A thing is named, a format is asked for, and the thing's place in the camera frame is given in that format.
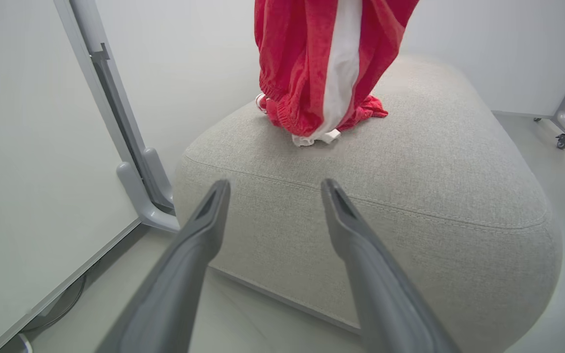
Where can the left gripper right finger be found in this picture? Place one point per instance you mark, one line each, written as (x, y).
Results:
(380, 284)

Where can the wide white partition panel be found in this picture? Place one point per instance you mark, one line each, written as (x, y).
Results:
(27, 147)

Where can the grey fabric sofa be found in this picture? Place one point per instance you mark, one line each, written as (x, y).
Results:
(410, 196)

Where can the grey partition foot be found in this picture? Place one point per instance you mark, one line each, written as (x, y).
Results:
(138, 198)
(157, 171)

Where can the red Bulls basketball jersey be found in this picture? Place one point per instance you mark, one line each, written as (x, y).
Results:
(297, 63)

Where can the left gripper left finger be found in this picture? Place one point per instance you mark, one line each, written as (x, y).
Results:
(174, 284)

